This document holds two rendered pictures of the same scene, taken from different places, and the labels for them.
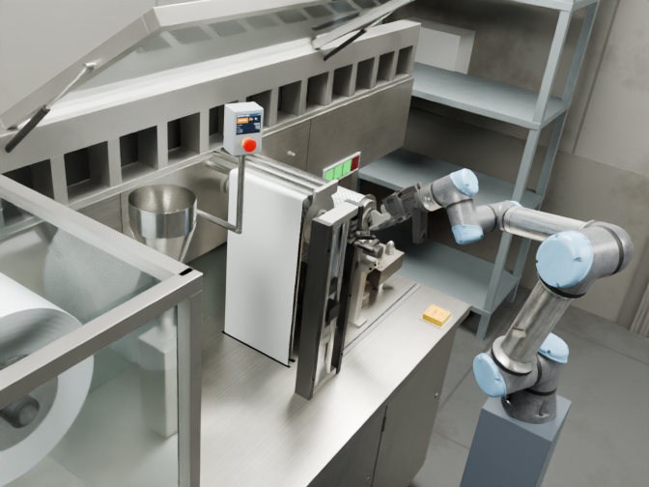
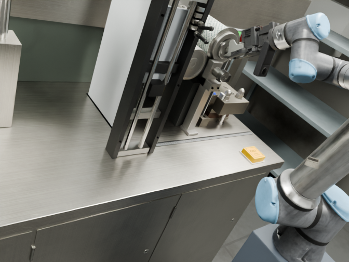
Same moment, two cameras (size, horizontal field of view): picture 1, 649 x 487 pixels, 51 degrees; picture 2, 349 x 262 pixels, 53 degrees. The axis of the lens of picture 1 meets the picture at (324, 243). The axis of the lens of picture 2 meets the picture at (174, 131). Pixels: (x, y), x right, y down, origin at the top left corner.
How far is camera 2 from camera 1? 0.89 m
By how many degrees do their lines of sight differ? 10
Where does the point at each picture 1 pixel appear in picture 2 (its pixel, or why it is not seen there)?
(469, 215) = (309, 53)
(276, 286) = (126, 59)
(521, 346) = (308, 178)
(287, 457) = (58, 186)
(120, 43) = not seen: outside the picture
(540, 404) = (306, 250)
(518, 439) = not seen: outside the picture
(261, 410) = (68, 147)
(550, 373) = (328, 224)
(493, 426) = (256, 251)
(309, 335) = (126, 98)
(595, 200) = not seen: outside the picture
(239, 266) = (109, 38)
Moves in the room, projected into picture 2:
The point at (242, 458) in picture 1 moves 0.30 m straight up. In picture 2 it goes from (21, 169) to (37, 69)
